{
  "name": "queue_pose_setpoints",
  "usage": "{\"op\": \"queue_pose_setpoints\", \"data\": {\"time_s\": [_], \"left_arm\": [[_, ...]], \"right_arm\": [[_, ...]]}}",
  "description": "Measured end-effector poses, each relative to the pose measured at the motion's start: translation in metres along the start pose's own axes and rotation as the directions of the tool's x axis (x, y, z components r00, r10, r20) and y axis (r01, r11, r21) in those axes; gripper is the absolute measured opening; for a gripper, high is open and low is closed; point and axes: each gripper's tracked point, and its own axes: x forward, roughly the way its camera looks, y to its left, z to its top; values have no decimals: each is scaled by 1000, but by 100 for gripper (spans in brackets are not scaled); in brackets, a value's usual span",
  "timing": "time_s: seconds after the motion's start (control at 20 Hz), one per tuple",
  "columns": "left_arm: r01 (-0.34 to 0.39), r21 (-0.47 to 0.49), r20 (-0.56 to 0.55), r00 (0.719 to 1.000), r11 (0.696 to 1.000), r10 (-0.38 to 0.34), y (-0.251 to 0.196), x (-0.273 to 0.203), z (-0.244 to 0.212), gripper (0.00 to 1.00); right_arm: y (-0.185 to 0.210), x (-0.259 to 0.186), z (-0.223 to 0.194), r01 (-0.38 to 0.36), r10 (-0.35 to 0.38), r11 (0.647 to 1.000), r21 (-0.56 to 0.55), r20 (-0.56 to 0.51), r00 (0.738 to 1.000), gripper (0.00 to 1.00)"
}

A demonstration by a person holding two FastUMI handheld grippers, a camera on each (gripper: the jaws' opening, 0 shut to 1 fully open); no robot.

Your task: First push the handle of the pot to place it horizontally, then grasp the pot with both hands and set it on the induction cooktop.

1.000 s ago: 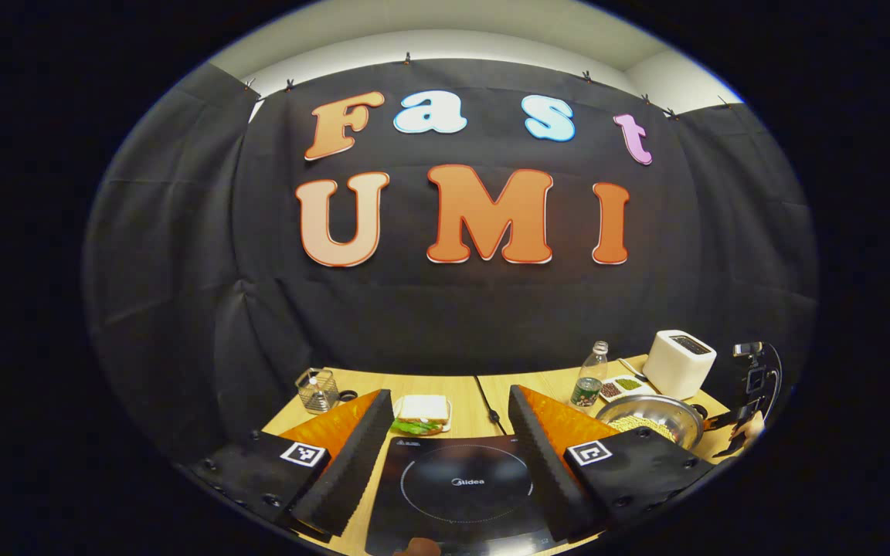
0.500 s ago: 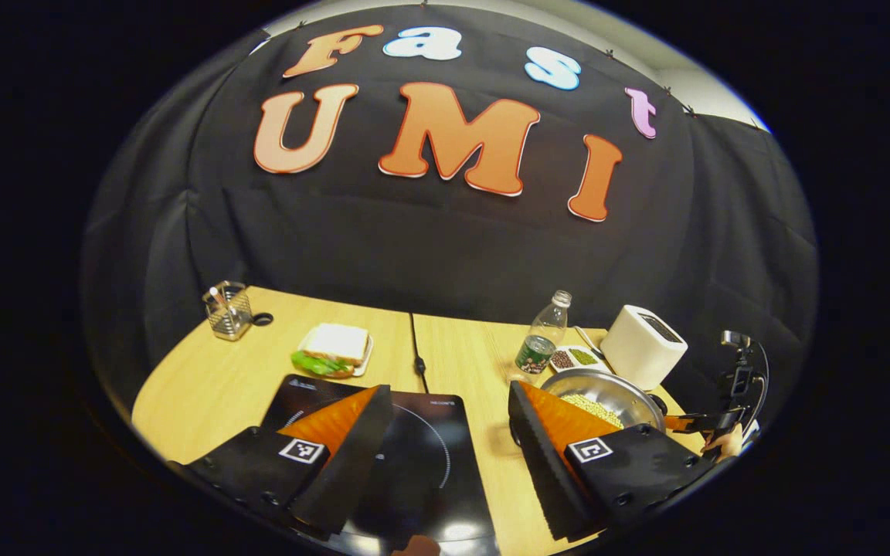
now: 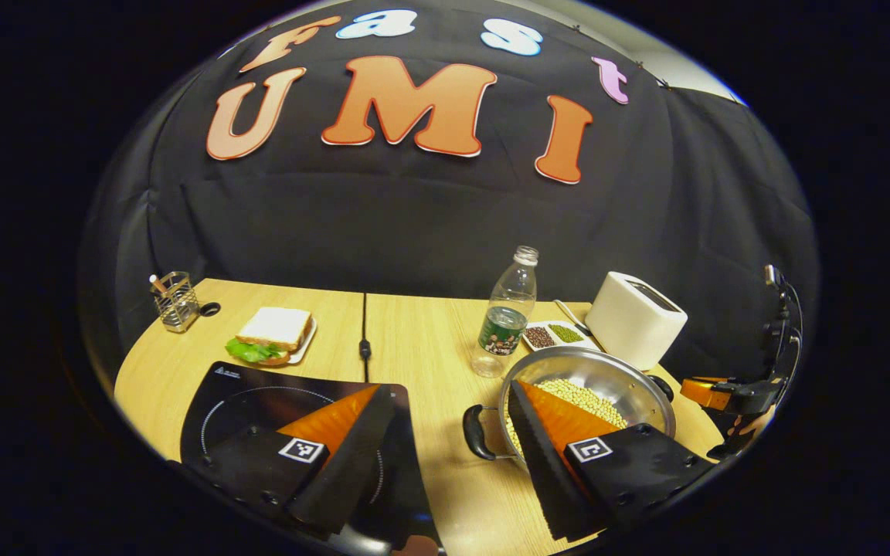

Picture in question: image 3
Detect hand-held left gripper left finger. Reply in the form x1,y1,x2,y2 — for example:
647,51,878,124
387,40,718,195
196,384,397,539

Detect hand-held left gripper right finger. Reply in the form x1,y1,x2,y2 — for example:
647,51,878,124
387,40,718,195
507,378,720,543

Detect pile of yellow soybeans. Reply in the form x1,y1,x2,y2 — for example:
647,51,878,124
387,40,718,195
507,378,629,456

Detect stainless steel pot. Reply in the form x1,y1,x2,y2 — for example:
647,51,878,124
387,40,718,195
462,345,678,472

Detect black induction cooktop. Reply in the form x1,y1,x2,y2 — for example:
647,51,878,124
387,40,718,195
180,361,446,556

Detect white toaster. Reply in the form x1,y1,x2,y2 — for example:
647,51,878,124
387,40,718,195
584,271,689,371

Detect small white plate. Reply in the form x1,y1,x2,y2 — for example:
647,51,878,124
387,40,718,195
287,317,318,365

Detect white divided bean dish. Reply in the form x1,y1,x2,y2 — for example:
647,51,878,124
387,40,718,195
521,320,600,352

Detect sandwich with lettuce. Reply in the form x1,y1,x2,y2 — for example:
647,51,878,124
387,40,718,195
225,307,313,365

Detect clear plastic water bottle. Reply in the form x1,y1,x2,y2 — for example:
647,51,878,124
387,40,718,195
470,245,540,379

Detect black backdrop cloth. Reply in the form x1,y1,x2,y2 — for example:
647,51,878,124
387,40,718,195
78,0,820,387

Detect black power cable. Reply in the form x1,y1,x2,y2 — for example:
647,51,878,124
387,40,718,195
358,292,372,385

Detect wire mesh utensil holder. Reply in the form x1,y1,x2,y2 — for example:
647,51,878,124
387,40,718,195
149,271,201,334

